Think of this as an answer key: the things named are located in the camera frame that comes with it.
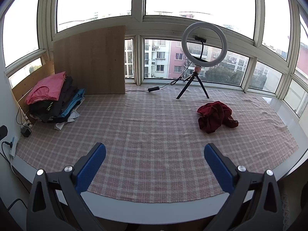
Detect dark red shirt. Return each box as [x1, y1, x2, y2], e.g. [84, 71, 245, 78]
[197, 101, 239, 134]

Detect white power strip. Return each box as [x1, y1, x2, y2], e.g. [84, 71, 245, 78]
[9, 136, 19, 159]

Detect black power adapter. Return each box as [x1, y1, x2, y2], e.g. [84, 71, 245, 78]
[21, 126, 32, 138]

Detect black folded garments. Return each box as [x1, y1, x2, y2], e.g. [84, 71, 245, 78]
[29, 76, 79, 124]

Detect blue folded garment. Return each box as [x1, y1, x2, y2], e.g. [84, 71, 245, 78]
[58, 89, 86, 117]

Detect pink folded garment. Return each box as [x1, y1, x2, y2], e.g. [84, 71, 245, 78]
[25, 71, 66, 105]

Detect pink plaid table cloth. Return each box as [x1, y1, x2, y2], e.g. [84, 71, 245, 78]
[16, 87, 298, 203]

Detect side wooden board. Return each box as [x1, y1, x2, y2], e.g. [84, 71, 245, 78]
[12, 60, 54, 124]

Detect black mini tripod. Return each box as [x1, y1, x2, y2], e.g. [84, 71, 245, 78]
[176, 66, 210, 100]

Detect large wooden board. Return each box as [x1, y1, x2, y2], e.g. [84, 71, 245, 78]
[53, 26, 126, 95]

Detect ring light cable with remote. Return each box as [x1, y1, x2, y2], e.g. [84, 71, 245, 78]
[125, 61, 193, 93]

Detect white ring light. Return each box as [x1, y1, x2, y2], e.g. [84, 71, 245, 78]
[181, 21, 228, 68]

